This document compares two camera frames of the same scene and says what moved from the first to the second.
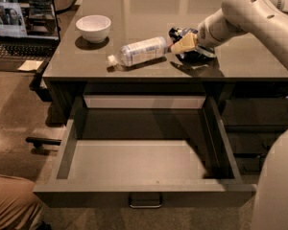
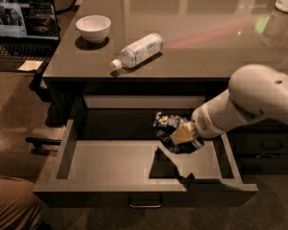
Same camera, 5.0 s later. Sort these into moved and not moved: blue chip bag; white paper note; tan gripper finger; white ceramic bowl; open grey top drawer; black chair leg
Moved: tan gripper finger; blue chip bag
Not moved: black chair leg; open grey top drawer; white paper note; white ceramic bowl
